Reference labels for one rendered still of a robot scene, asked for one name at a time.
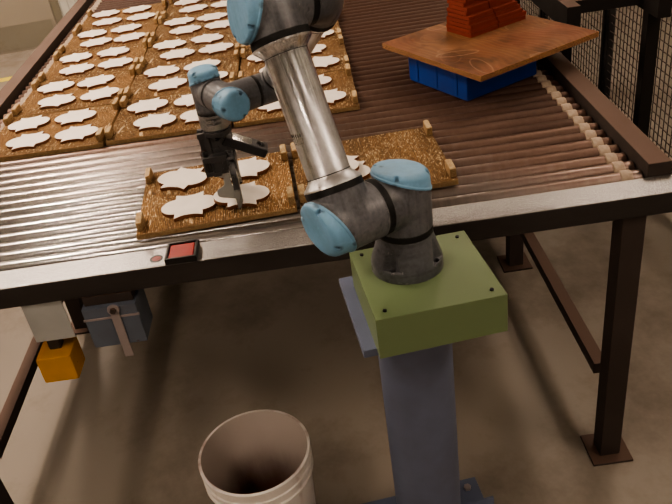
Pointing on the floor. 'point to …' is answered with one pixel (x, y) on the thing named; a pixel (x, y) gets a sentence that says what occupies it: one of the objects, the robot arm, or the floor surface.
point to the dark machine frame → (559, 10)
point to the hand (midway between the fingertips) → (241, 195)
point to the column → (418, 419)
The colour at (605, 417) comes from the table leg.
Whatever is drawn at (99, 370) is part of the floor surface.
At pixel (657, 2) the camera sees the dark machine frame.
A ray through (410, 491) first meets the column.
